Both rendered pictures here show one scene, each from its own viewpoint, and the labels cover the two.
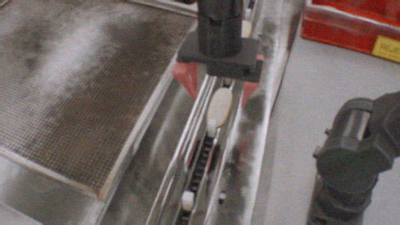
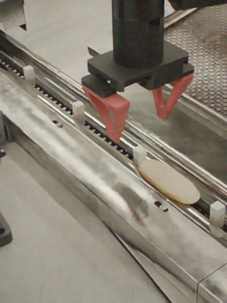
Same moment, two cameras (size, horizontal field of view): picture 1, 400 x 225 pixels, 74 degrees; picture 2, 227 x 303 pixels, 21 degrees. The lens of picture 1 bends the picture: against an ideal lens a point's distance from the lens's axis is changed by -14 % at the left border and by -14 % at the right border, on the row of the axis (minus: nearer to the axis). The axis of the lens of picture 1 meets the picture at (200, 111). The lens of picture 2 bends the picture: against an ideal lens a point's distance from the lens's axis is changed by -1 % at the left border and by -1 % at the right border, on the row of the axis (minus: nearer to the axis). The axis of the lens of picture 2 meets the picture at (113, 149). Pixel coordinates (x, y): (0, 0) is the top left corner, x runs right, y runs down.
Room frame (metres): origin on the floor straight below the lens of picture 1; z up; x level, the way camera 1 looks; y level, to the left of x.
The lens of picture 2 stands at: (0.71, -0.50, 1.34)
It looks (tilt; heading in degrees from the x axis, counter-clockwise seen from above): 37 degrees down; 130
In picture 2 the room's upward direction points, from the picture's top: 4 degrees counter-clockwise
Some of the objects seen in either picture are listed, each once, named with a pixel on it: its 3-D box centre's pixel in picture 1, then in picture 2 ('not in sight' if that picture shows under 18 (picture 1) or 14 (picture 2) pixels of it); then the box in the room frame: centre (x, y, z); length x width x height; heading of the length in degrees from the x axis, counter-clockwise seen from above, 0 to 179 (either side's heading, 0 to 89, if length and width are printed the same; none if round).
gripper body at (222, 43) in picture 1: (219, 34); (138, 42); (0.35, -0.02, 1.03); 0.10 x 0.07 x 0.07; 75
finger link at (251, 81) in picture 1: (235, 80); (122, 103); (0.34, -0.05, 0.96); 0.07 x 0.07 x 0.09; 75
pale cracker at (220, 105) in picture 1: (219, 105); (167, 179); (0.39, -0.03, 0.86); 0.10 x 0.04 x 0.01; 165
